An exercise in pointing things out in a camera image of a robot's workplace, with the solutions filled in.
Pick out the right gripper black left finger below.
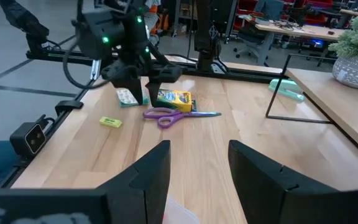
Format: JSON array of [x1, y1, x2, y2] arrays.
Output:
[[0, 139, 172, 224]]

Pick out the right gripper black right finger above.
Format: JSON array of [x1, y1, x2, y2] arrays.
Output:
[[227, 139, 358, 224]]

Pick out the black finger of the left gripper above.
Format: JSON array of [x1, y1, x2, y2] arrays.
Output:
[[145, 82, 163, 108], [112, 74, 145, 106]]

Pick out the teal patterned note pad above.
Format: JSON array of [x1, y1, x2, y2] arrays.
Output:
[[116, 88, 150, 108]]

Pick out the yellow green crayon box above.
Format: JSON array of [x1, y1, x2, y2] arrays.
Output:
[[155, 88, 198, 113]]

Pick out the purple handled scissors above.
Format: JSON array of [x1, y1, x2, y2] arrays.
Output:
[[142, 107, 223, 130]]

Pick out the yellow-green eraser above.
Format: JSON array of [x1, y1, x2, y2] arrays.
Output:
[[99, 116, 124, 129]]

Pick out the clear plastic storage box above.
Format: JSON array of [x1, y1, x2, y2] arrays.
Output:
[[162, 195, 201, 224]]

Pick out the storage rack with orange bins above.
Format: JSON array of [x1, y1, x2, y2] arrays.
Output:
[[144, 0, 170, 41]]

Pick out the black table clamp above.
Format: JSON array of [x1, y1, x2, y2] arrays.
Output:
[[54, 100, 85, 116]]

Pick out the mint green stapler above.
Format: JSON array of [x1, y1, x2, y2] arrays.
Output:
[[268, 78, 306, 103]]

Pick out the wooden shelf black metal legs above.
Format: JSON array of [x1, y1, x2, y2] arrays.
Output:
[[265, 53, 358, 167]]

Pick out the grey-blue office chair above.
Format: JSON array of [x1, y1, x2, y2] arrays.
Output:
[[233, 0, 287, 66]]

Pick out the rack with red bins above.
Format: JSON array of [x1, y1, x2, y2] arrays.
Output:
[[234, 0, 335, 30]]

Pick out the green plant in grey pot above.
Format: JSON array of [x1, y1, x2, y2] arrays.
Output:
[[328, 11, 358, 90]]

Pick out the wooden background desk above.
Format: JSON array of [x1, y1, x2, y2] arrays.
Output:
[[255, 23, 346, 68]]

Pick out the silver aluminium bracket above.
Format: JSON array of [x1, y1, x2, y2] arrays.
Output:
[[89, 58, 102, 82]]

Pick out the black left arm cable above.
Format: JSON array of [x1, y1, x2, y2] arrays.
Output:
[[62, 40, 111, 91]]

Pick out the black table-level camera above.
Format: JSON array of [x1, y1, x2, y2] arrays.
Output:
[[9, 114, 48, 157]]

